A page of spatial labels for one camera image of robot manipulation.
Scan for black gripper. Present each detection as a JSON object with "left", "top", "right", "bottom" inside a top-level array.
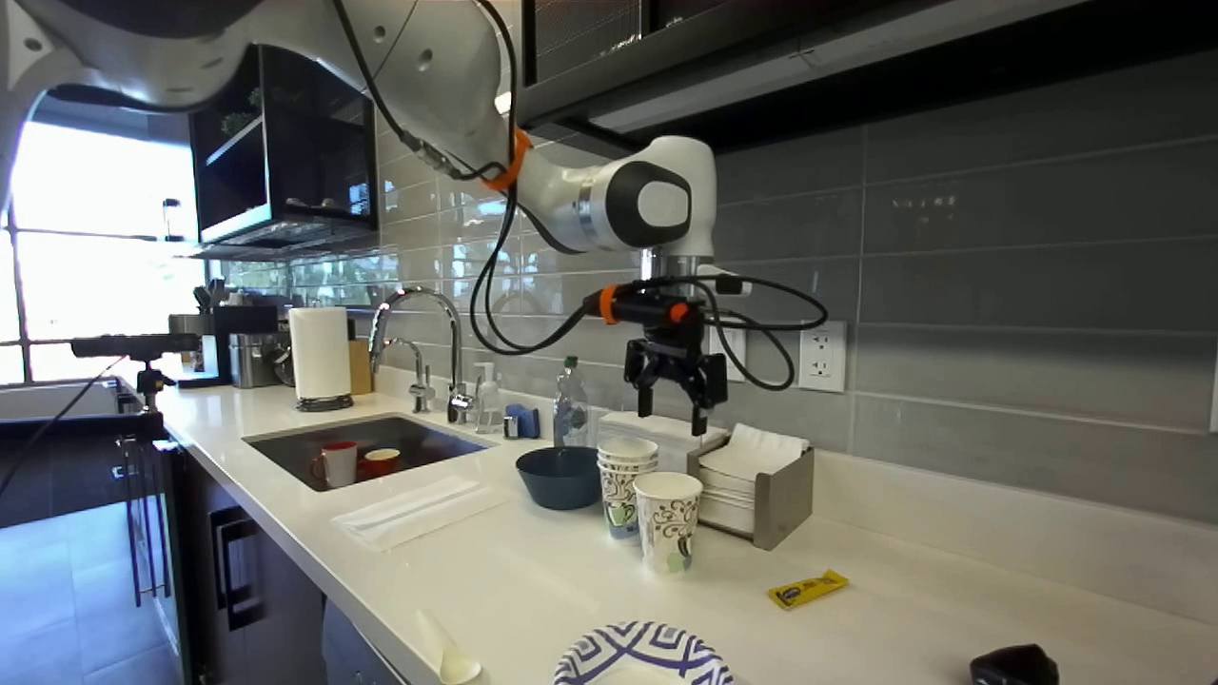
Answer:
[{"left": 622, "top": 321, "right": 735, "bottom": 441}]

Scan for white paper napkins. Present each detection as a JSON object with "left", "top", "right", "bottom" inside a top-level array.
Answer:
[{"left": 695, "top": 419, "right": 813, "bottom": 537}]

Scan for clear plastic bottle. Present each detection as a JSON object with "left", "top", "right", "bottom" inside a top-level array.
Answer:
[{"left": 551, "top": 356, "right": 595, "bottom": 452}]

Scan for dark blue bowl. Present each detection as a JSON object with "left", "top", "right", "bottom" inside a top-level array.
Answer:
[{"left": 515, "top": 441, "right": 610, "bottom": 513}]

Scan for gray napkin holder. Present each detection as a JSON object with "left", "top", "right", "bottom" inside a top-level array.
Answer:
[{"left": 683, "top": 433, "right": 817, "bottom": 552}]

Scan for blue sponge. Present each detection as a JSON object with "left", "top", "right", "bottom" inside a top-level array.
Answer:
[{"left": 499, "top": 399, "right": 549, "bottom": 446}]

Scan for chrome gooseneck faucet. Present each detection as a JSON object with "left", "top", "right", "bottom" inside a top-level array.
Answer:
[{"left": 367, "top": 281, "right": 475, "bottom": 432}]

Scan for yellow snack packet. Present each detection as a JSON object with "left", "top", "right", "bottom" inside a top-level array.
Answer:
[{"left": 765, "top": 568, "right": 853, "bottom": 613}]

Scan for blue white paper plate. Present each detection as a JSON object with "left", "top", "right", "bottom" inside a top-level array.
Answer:
[{"left": 549, "top": 617, "right": 742, "bottom": 685}]

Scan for small chrome side faucet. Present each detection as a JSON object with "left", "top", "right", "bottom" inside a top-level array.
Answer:
[{"left": 398, "top": 334, "right": 439, "bottom": 419}]

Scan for small red bowl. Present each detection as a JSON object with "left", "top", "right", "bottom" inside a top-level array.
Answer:
[{"left": 359, "top": 441, "right": 406, "bottom": 484}]

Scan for gray under cabinet light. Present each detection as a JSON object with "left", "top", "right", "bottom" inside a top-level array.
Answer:
[{"left": 585, "top": 0, "right": 1080, "bottom": 136}]

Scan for red white cup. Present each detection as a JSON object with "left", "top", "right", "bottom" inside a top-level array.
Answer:
[{"left": 316, "top": 437, "right": 363, "bottom": 495}]

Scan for white paper towel roll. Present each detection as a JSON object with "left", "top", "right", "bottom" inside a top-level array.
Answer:
[{"left": 285, "top": 304, "right": 359, "bottom": 415}]

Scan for dark sink basin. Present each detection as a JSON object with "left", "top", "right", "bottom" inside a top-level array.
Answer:
[{"left": 239, "top": 410, "right": 496, "bottom": 495}]

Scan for dark upper cabinet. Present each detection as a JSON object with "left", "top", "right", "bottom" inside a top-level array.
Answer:
[{"left": 518, "top": 0, "right": 1218, "bottom": 170}]

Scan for black silver coffee machine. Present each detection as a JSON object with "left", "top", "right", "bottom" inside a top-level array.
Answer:
[{"left": 169, "top": 277, "right": 294, "bottom": 392}]

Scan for small black rounded object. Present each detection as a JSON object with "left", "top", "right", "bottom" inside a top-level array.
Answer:
[{"left": 968, "top": 644, "right": 1062, "bottom": 685}]

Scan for dark under counter cabinet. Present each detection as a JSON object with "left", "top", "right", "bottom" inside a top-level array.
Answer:
[{"left": 169, "top": 441, "right": 336, "bottom": 685}]

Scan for black side table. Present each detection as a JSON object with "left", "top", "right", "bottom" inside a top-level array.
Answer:
[{"left": 0, "top": 379, "right": 176, "bottom": 533}]

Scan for white light switch plate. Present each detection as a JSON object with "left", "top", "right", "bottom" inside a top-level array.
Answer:
[{"left": 707, "top": 318, "right": 754, "bottom": 385}]

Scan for black orange wrist camera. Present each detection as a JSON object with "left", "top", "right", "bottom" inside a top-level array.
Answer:
[{"left": 590, "top": 272, "right": 754, "bottom": 332}]

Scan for white wall outlet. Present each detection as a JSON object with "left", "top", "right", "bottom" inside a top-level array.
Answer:
[{"left": 796, "top": 318, "right": 850, "bottom": 395}]

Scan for orange cable strap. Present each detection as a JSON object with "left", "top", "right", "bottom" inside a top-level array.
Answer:
[{"left": 492, "top": 126, "right": 539, "bottom": 197}]

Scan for black open wall shelf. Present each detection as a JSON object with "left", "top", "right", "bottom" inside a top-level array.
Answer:
[{"left": 187, "top": 46, "right": 382, "bottom": 258}]

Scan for black camera on tripod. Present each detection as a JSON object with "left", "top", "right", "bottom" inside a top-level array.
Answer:
[{"left": 70, "top": 332, "right": 213, "bottom": 415}]

